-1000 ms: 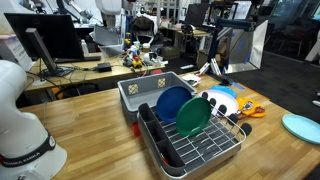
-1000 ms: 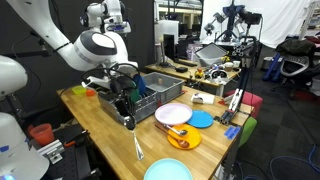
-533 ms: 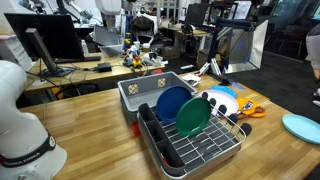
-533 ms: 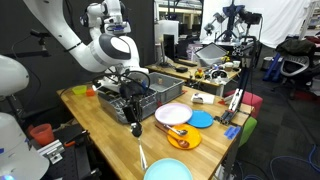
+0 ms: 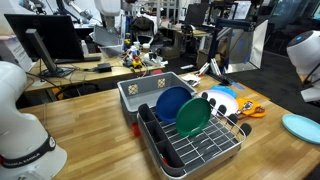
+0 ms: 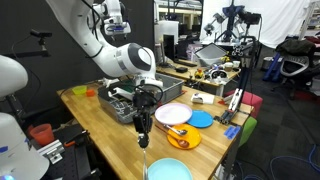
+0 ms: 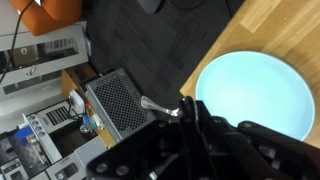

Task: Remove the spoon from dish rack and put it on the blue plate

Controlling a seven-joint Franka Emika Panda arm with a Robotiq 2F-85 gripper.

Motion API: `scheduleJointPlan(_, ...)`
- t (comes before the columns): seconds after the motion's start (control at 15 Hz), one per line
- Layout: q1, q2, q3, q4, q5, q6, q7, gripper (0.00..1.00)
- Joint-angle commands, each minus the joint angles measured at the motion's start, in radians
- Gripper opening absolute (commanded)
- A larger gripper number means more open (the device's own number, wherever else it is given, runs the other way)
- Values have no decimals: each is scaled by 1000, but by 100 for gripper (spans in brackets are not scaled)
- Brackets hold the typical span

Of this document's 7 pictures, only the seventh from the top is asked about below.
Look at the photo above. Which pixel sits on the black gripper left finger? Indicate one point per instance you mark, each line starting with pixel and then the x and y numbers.
pixel 188 133

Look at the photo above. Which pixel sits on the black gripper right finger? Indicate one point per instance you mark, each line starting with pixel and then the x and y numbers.
pixel 226 150

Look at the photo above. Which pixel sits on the small silver metal spoon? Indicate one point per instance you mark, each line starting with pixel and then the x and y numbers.
pixel 155 105

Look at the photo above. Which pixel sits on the large turquoise plate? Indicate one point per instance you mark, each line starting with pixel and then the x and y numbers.
pixel 253 90

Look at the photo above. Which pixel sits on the grey perforated computer case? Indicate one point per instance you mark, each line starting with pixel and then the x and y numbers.
pixel 120 103

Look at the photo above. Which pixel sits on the white power adapter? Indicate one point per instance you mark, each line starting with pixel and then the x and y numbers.
pixel 76 101

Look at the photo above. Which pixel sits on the white metal shelf unit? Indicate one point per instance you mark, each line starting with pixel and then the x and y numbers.
pixel 43 63

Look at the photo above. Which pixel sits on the orange padded stool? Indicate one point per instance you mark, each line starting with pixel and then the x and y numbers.
pixel 50 13

